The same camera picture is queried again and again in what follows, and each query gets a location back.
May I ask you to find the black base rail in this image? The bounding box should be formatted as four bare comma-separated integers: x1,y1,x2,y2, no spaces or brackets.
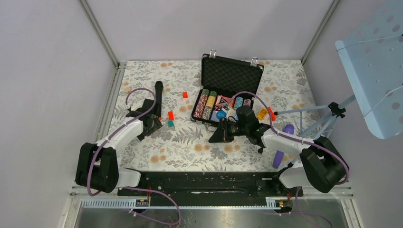
117,171,303,207

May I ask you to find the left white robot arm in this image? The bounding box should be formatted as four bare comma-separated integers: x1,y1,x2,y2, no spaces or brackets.
75,98,162,196

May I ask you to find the light blue music stand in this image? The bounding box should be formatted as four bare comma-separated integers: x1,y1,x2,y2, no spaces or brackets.
274,0,403,167

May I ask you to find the red lego piece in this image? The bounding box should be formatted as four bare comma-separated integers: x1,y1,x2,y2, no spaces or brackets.
268,107,276,121

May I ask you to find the floral table mat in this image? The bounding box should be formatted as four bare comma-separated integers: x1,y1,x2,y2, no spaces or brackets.
109,60,320,171

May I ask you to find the long red block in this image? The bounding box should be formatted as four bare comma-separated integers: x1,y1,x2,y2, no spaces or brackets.
168,111,174,121

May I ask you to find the black cylinder orange cap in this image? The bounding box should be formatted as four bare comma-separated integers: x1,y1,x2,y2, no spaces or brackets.
154,81,163,117

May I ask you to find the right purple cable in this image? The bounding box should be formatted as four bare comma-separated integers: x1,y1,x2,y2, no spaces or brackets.
226,91,350,228

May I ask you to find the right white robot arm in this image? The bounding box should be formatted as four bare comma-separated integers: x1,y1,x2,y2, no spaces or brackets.
209,106,349,196

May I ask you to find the yellow block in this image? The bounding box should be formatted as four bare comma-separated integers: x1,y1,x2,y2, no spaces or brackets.
257,108,269,120

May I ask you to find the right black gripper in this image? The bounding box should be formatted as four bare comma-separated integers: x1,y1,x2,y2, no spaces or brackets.
208,118,249,143

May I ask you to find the black poker case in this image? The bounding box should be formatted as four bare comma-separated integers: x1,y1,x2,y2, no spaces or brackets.
190,49,264,127

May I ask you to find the blue small blind button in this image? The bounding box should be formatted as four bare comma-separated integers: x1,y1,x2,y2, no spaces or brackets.
216,110,227,120

